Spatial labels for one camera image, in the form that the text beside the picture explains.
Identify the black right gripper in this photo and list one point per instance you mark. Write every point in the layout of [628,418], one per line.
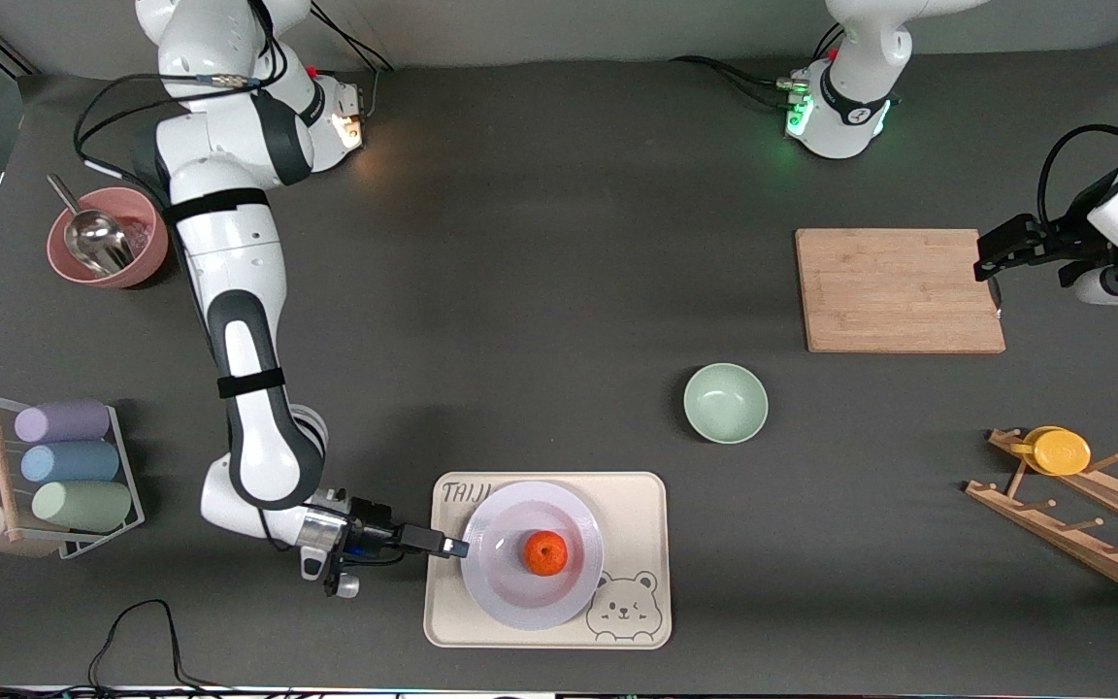
[371,531]

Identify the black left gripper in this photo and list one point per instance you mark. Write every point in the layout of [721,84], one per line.
[1054,241]

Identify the orange fruit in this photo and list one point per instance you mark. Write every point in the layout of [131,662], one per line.
[545,553]

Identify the white round plate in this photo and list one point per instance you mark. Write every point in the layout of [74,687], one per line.
[559,604]

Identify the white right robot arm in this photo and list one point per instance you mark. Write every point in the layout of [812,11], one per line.
[248,243]

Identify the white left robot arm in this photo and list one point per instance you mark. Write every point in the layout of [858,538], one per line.
[850,116]

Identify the bamboo cutting board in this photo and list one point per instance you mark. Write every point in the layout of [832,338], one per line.
[899,291]

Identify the yellow cup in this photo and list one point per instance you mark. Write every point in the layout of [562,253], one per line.
[1061,452]

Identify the cream bear print tray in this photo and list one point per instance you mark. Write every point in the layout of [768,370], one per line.
[637,505]

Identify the wooden peg cup rack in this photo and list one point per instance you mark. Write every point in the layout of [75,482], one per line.
[1083,544]

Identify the light green bowl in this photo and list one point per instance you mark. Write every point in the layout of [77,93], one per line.
[725,403]

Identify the pale green cup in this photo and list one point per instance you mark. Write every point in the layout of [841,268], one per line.
[83,506]

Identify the blue cup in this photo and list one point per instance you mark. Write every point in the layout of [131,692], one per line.
[72,462]

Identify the purple cup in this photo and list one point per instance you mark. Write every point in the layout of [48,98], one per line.
[64,423]

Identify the pink bowl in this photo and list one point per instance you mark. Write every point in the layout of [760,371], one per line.
[149,248]

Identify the metal scoop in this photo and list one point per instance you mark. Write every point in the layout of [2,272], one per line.
[101,243]

